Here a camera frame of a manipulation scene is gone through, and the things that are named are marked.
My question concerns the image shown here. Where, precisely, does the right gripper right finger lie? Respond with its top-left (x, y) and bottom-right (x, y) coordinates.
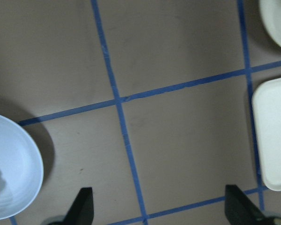
top-left (225, 185), bottom-right (281, 225)

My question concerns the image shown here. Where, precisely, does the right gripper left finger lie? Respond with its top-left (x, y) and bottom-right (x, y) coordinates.
top-left (49, 187), bottom-right (94, 225)

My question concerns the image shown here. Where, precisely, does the blue plate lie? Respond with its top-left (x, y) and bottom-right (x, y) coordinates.
top-left (0, 115), bottom-right (44, 220)

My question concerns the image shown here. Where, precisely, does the white round plate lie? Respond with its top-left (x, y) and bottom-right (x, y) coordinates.
top-left (259, 0), bottom-right (281, 47)

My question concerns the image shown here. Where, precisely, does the white rectangular tray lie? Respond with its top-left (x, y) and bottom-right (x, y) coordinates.
top-left (252, 78), bottom-right (281, 191)

